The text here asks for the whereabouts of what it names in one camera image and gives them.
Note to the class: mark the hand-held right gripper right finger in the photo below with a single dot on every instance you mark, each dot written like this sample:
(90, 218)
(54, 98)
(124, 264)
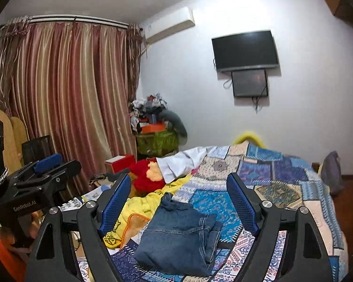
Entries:
(242, 202)

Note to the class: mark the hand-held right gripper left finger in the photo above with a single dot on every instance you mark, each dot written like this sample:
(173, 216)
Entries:
(117, 202)

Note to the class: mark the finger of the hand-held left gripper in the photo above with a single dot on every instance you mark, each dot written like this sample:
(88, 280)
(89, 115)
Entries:
(47, 161)
(64, 170)

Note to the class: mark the blue denim jacket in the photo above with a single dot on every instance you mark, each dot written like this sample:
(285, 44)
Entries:
(176, 238)

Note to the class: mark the pile of mixed clothes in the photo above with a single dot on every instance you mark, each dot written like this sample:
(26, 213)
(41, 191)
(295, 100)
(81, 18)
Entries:
(150, 104)

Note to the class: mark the black mesh basket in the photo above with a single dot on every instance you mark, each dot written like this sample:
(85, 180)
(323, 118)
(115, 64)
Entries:
(35, 149)

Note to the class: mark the yellow blanket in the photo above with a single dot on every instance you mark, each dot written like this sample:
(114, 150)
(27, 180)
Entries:
(135, 208)

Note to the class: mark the white printed paper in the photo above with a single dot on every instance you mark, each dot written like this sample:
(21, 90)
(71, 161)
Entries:
(95, 193)

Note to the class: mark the red plush toy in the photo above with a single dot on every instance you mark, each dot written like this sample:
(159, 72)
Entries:
(142, 179)

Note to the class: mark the red white box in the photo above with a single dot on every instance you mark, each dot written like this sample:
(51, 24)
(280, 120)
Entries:
(120, 164)

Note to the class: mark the rounded wooden board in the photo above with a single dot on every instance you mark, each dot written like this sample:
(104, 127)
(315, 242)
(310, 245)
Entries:
(22, 132)
(10, 144)

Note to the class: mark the patchwork printed blanket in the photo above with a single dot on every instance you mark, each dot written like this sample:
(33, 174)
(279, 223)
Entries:
(282, 182)

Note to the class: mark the yellow cloth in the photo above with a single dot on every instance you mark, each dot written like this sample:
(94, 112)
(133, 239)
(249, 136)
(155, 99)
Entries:
(248, 137)

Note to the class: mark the white shirt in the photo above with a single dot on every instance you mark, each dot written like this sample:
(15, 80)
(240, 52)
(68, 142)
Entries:
(176, 164)

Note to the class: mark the green storage box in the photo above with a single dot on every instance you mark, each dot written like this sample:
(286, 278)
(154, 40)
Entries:
(156, 142)

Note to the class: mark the striped pink brown curtain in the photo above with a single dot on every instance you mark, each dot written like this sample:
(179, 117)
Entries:
(76, 94)

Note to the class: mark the orange box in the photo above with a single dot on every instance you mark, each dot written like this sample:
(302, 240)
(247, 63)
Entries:
(153, 128)

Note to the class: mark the grey cloth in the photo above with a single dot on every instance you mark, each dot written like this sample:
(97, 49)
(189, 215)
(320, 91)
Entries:
(332, 170)

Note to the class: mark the white air conditioner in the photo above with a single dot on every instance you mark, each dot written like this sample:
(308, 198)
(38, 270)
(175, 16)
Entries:
(170, 25)

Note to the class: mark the small black wall monitor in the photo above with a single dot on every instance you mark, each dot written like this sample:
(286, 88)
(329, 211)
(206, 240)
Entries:
(248, 82)

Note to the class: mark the white curtain rail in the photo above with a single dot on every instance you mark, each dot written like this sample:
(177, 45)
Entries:
(91, 20)

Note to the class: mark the black wall television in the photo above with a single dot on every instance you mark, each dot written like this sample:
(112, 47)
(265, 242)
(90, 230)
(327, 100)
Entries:
(244, 50)

